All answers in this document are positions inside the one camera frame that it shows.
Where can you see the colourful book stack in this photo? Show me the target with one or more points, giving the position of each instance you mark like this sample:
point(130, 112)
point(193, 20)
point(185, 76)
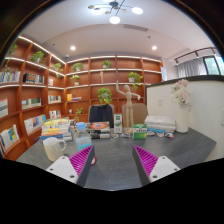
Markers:
point(55, 128)

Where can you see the white wall switch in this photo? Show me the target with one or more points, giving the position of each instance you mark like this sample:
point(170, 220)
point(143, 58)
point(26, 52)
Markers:
point(160, 102)

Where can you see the tan upholstered chair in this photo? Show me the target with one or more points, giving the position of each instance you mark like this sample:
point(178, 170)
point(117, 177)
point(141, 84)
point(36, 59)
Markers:
point(140, 111)

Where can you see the round recessed ceiling light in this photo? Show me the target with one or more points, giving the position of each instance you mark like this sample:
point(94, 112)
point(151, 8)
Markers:
point(73, 48)
point(154, 48)

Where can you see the dark-framed window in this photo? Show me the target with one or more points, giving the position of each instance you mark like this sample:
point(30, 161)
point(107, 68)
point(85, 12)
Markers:
point(213, 65)

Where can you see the white ceramic mug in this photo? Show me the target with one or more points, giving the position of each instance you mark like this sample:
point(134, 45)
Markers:
point(53, 150)

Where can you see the tall green and white carton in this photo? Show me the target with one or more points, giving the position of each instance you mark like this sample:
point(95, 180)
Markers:
point(118, 124)

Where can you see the green and white tissue box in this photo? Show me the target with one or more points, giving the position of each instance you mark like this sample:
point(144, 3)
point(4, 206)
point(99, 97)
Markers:
point(140, 132)

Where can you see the wooden artist mannequin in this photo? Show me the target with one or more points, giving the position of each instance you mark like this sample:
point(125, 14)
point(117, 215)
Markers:
point(128, 106)

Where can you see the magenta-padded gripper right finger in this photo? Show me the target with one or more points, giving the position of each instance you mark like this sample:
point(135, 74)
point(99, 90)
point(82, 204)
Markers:
point(146, 161)

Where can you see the grey sheer curtain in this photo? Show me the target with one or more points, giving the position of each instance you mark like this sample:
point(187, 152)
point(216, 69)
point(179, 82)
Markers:
point(191, 67)

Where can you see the white tissue pack stack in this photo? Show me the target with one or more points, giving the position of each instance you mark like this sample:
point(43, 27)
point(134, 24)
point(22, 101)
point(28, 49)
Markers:
point(160, 123)

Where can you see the orange wooden shelf unit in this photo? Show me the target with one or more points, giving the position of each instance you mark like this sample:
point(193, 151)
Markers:
point(36, 90)

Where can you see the black curtain rail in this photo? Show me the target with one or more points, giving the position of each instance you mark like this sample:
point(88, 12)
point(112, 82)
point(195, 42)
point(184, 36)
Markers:
point(196, 51)

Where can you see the ceiling air vent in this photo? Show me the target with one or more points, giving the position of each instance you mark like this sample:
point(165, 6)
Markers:
point(136, 28)

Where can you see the dark upholstered chair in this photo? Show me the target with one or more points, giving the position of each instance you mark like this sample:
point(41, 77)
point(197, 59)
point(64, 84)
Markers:
point(100, 113)

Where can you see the branched ceiling lamp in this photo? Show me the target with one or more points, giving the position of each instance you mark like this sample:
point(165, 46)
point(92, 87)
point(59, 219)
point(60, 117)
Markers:
point(115, 11)

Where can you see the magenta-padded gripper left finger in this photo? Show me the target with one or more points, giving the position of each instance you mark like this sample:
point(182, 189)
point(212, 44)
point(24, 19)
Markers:
point(81, 160)

